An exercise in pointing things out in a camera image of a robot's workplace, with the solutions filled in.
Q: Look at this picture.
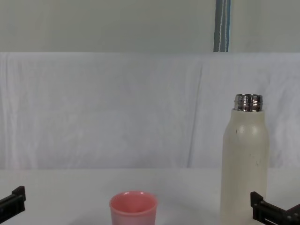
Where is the cream vacuum bottle steel neck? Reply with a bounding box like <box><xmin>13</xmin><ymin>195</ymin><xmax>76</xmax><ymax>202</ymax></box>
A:
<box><xmin>220</xmin><ymin>94</ymin><xmax>270</xmax><ymax>225</ymax></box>

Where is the white table cloth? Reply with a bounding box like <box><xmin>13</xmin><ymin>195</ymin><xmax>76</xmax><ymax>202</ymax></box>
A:
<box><xmin>0</xmin><ymin>167</ymin><xmax>300</xmax><ymax>225</ymax></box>

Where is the pink cup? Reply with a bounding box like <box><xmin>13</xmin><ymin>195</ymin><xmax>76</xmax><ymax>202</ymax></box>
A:
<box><xmin>109</xmin><ymin>191</ymin><xmax>158</xmax><ymax>225</ymax></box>

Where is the white draped backdrop cloth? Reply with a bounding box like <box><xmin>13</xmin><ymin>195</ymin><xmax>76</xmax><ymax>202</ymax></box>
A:
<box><xmin>0</xmin><ymin>51</ymin><xmax>300</xmax><ymax>170</ymax></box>

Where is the grey striped post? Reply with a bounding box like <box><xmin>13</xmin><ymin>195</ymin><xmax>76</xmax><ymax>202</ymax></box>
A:
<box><xmin>213</xmin><ymin>0</ymin><xmax>232</xmax><ymax>53</ymax></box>

